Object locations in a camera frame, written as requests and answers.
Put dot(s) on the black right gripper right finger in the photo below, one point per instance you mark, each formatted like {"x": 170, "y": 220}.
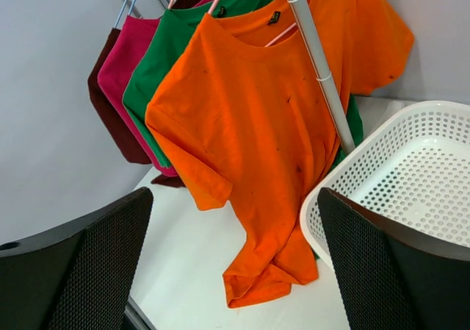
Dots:
{"x": 391, "y": 276}

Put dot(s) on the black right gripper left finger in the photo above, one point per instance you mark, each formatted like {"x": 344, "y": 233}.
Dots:
{"x": 77, "y": 275}

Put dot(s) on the orange t shirt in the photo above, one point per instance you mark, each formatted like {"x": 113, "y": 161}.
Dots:
{"x": 260, "y": 140}

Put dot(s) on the pink magenta t shirt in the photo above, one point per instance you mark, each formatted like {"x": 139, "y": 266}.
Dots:
{"x": 125, "y": 72}

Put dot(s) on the green t shirt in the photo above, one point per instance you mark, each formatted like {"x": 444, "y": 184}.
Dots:
{"x": 169, "y": 42}

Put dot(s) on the pink hanger of orange shirt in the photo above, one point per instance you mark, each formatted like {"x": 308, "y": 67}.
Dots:
{"x": 281, "y": 35}

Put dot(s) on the maroon t shirt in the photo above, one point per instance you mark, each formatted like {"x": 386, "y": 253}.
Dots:
{"x": 110, "y": 117}

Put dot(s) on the white perforated plastic basket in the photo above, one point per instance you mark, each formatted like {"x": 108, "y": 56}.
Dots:
{"x": 413, "y": 169}

